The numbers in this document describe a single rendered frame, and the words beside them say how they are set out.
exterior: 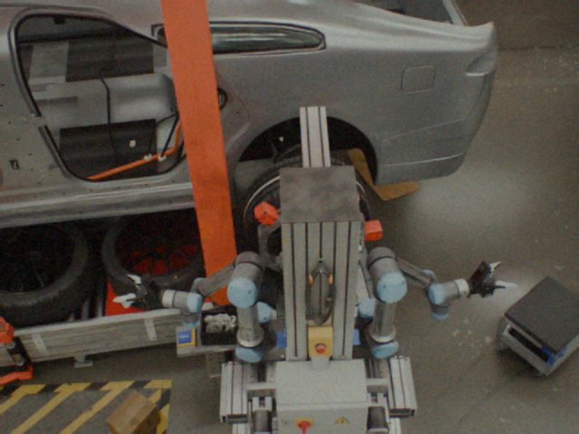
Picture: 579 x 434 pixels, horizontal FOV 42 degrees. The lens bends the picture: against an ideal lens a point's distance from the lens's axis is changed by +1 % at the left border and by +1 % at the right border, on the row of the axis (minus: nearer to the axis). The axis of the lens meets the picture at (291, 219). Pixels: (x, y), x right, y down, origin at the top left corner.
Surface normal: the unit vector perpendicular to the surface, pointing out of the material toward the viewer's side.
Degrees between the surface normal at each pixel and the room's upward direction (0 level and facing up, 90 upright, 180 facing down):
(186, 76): 90
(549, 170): 0
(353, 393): 0
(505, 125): 0
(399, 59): 80
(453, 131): 90
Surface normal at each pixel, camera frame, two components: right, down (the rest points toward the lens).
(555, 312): -0.02, -0.68
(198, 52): 0.15, 0.73
